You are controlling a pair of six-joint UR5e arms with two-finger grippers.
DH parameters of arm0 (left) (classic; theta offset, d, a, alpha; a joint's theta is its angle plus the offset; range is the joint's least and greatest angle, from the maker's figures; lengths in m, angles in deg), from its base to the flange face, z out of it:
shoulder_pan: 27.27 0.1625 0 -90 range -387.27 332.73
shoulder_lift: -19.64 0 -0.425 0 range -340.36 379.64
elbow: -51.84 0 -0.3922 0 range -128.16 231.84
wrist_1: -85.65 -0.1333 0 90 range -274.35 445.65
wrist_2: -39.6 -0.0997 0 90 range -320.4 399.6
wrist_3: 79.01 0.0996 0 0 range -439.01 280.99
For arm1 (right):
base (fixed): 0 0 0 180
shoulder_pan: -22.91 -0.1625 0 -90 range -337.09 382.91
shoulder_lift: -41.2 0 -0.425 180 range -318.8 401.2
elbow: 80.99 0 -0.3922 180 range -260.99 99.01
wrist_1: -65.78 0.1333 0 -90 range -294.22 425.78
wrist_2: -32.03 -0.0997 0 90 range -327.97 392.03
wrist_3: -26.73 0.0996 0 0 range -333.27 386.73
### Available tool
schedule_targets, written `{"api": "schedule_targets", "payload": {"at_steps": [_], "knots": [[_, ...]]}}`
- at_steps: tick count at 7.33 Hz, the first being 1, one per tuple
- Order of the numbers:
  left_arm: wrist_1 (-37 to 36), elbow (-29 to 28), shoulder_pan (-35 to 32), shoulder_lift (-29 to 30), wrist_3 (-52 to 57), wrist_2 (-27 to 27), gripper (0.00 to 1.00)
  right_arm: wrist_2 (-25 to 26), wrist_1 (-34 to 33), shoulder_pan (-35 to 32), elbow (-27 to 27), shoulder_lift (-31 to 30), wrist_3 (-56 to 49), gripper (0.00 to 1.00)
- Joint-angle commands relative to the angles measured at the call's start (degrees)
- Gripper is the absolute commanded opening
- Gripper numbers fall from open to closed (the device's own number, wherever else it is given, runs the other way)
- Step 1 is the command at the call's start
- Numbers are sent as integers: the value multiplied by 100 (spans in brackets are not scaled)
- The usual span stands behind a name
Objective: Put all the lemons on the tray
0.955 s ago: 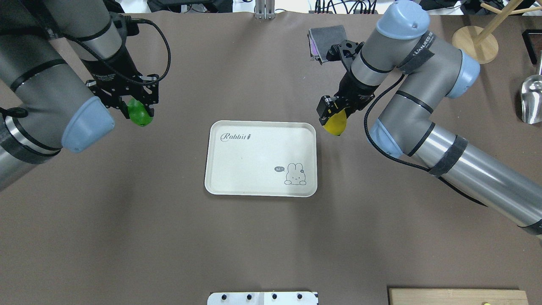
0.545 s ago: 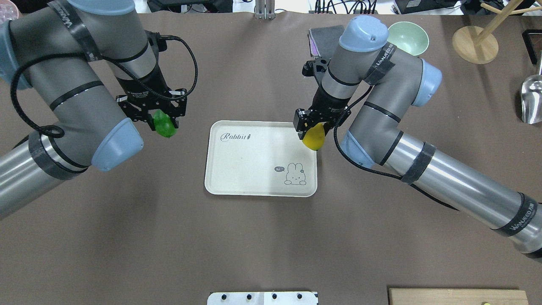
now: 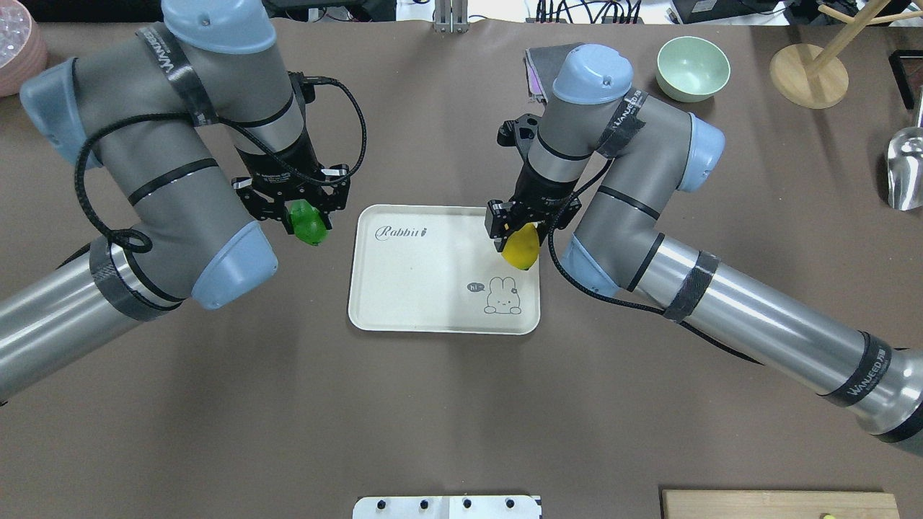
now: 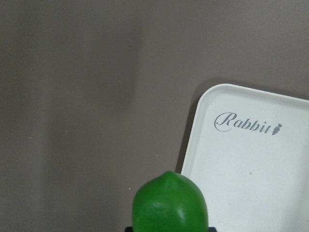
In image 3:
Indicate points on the metal scoop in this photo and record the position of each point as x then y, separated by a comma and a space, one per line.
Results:
904, 162

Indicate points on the white camera pillar mount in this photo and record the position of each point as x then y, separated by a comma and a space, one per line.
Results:
450, 506

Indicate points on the green lime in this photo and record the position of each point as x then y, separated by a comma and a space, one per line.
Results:
307, 223

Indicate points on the pink bowl with ice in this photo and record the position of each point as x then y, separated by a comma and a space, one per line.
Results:
24, 53

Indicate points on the aluminium frame post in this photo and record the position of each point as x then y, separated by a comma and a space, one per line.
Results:
451, 16

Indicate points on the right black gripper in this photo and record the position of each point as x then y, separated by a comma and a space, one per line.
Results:
542, 189

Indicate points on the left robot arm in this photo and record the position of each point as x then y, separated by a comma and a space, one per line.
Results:
182, 139

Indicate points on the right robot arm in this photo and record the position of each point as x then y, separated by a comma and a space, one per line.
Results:
599, 166

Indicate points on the wooden cutting board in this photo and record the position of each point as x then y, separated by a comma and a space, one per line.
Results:
687, 503

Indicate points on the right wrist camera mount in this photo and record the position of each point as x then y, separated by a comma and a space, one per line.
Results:
519, 133

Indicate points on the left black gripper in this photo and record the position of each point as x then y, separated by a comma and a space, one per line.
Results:
280, 167

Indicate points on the cream rabbit tray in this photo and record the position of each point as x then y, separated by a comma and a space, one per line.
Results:
424, 268

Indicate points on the grey folded cloth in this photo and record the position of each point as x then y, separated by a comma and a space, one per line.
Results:
537, 68

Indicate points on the mint green bowl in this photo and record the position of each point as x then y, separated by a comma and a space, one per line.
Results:
691, 69

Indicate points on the wooden cup tree stand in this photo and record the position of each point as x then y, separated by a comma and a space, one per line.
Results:
813, 77

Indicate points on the yellow lemon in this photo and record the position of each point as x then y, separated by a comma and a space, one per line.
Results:
522, 248

